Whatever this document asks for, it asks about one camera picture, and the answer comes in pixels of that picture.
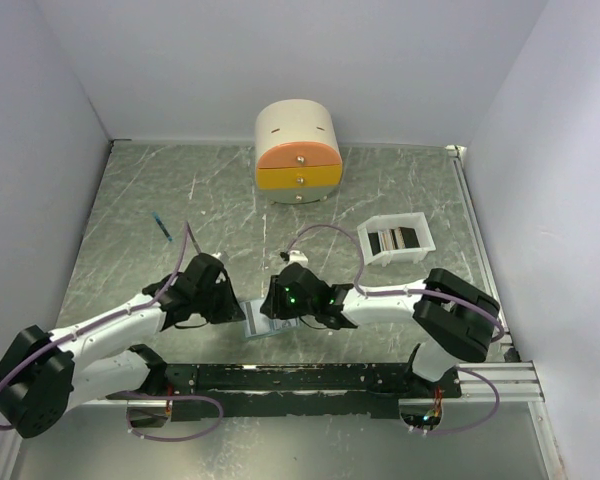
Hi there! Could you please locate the white card tray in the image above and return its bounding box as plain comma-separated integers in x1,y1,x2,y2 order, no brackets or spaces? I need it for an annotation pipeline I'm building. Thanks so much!
357,212,436,267

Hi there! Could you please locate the blue pen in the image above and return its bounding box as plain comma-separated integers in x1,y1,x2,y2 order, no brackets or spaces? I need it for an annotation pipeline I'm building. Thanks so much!
152,212,173,243

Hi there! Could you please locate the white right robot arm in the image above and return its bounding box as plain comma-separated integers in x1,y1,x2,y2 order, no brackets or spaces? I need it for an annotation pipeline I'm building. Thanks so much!
260,263,504,398

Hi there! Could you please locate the white striped credit card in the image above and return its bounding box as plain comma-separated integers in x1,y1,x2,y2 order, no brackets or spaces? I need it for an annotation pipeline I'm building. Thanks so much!
241,299,274,339

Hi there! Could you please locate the aluminium frame rail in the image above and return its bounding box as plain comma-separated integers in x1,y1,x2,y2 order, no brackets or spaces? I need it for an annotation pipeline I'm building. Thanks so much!
0,314,545,480

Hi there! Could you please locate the round pastel drawer cabinet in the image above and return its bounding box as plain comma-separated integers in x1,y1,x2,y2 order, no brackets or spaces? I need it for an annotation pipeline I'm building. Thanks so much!
255,99,343,204

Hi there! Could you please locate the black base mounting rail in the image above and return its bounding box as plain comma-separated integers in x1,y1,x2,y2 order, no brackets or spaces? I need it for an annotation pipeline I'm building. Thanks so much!
130,345,461,422

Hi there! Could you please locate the mint green card holder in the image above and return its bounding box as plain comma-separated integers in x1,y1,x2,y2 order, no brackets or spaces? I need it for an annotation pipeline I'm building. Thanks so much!
240,299,300,339

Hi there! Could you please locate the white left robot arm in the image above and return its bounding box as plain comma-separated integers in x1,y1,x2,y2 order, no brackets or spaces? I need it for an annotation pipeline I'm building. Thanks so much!
0,253,245,438

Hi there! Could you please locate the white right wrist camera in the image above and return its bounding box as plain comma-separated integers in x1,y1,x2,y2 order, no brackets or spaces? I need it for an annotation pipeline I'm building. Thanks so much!
279,250,309,267

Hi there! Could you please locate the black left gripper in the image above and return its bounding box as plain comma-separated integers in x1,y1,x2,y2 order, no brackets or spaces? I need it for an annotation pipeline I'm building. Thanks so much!
194,275,247,324

